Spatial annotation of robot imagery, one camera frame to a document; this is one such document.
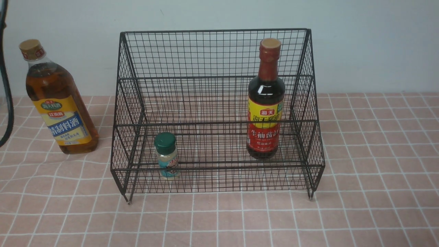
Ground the dark soy sauce bottle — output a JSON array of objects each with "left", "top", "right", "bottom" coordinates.
[{"left": 247, "top": 38, "right": 286, "bottom": 161}]

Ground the small green-capped seasoning jar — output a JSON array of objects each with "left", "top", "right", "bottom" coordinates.
[{"left": 154, "top": 132, "right": 180, "bottom": 180}]

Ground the amber cooking wine bottle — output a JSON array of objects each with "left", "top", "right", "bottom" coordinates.
[{"left": 19, "top": 39, "right": 99, "bottom": 154}]

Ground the pink checkered tablecloth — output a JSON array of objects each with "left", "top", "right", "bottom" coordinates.
[{"left": 1, "top": 92, "right": 438, "bottom": 247}]

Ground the black wire mesh rack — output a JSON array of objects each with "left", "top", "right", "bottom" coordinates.
[{"left": 111, "top": 28, "right": 325, "bottom": 204}]

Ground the black camera cable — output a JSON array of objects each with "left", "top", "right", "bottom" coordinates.
[{"left": 0, "top": 0, "right": 14, "bottom": 147}]

